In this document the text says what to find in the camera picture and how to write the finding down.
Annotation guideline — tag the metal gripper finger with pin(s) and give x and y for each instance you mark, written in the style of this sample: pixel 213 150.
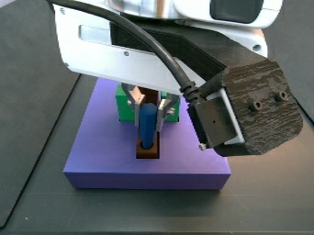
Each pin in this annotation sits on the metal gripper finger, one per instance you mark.
pixel 166 109

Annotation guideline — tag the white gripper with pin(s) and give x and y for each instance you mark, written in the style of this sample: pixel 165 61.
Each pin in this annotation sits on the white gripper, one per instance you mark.
pixel 89 53

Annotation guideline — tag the blue peg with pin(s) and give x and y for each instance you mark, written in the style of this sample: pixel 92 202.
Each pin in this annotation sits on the blue peg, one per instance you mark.
pixel 149 112

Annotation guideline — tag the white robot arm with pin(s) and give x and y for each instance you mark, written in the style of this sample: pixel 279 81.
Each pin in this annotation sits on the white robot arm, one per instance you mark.
pixel 237 20

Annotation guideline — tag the purple base board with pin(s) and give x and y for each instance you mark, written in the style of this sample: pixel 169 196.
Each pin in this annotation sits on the purple base board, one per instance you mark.
pixel 102 160

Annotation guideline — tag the brown L-shaped block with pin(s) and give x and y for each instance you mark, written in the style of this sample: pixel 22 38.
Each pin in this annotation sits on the brown L-shaped block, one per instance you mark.
pixel 146 154

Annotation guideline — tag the green block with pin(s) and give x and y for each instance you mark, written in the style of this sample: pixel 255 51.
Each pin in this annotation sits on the green block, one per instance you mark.
pixel 153 97

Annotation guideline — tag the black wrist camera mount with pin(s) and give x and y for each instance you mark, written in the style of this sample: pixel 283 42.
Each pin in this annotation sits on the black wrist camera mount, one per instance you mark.
pixel 244 111

